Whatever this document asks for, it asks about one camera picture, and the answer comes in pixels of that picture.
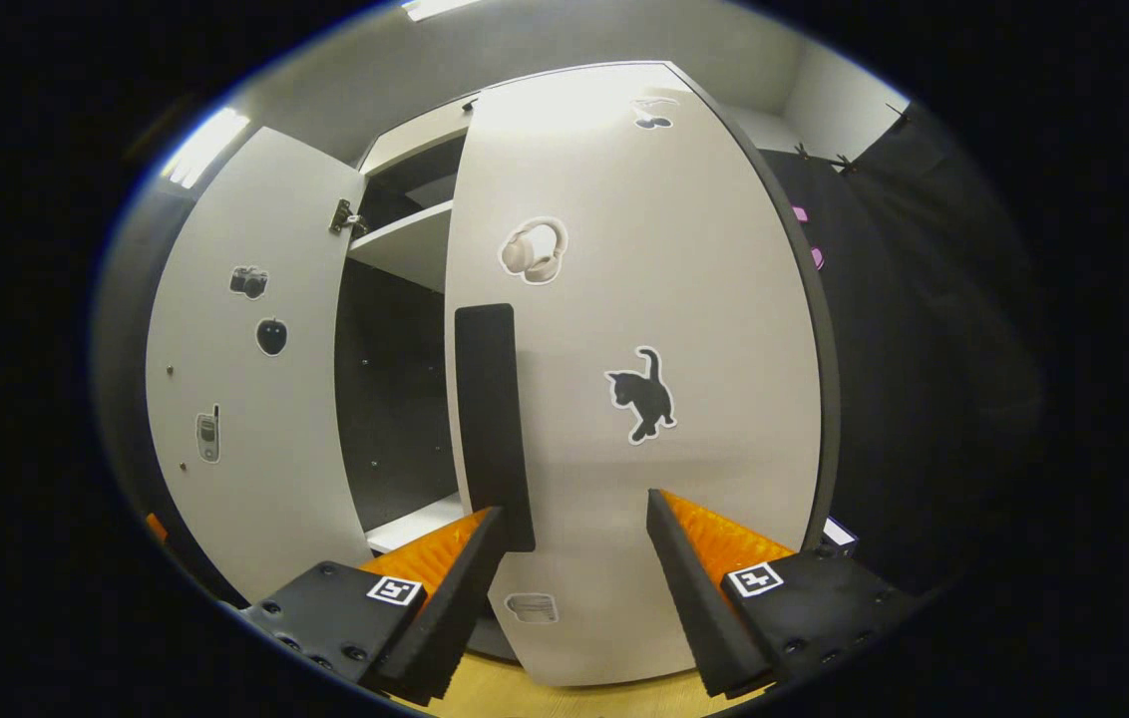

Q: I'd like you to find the white cabinet shelf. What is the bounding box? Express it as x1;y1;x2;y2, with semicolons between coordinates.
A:
347;199;456;294
365;491;474;555

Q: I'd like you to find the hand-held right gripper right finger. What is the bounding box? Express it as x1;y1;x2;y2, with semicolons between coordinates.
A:
646;489;925;699

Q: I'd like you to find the black door handle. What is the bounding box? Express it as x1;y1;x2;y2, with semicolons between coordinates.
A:
454;303;537;553

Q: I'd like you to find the black backdrop cloth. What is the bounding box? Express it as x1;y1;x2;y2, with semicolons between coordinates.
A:
91;95;1049;609

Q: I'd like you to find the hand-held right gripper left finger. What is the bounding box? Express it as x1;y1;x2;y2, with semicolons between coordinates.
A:
243;506;508;706

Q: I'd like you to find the ceiling light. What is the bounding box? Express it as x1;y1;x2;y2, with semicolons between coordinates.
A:
161;107;251;190
400;0;486;23

